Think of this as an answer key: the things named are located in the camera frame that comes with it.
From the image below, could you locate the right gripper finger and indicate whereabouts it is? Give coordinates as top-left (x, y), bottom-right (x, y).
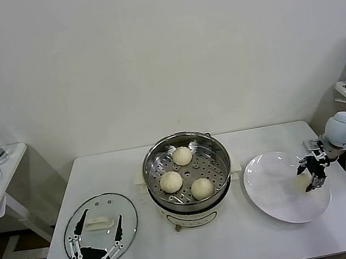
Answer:
top-left (303, 174), bottom-right (329, 194)
top-left (294, 155), bottom-right (315, 177)

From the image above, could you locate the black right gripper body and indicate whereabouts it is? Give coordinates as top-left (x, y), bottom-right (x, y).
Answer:
top-left (303, 143), bottom-right (332, 181)

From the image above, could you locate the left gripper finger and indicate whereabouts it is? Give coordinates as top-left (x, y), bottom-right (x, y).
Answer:
top-left (93, 213), bottom-right (131, 259)
top-left (62, 208), bottom-right (97, 259)

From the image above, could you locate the white steamed baozi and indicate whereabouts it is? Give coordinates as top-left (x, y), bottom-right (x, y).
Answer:
top-left (294, 172), bottom-right (313, 191)
top-left (171, 144), bottom-right (195, 169)
top-left (158, 169), bottom-right (185, 195)
top-left (189, 175), bottom-right (217, 202)

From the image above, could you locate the glass lid with cream handle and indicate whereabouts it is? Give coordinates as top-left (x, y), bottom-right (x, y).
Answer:
top-left (58, 188), bottom-right (144, 259)

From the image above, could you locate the stainless steel steamer basket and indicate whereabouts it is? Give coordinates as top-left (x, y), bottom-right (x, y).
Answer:
top-left (137, 124), bottom-right (237, 211)

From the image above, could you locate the white round plate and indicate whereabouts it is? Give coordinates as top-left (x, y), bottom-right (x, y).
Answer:
top-left (239, 143), bottom-right (337, 233)

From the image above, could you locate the cream electric cooker pot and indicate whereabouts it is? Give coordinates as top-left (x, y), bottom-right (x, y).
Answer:
top-left (132, 149), bottom-right (251, 239)

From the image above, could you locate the white side table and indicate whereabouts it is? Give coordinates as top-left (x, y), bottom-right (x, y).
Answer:
top-left (0, 139), bottom-right (61, 259)

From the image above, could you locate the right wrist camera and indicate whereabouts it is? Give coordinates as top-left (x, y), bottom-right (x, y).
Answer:
top-left (301, 136), bottom-right (325, 153)

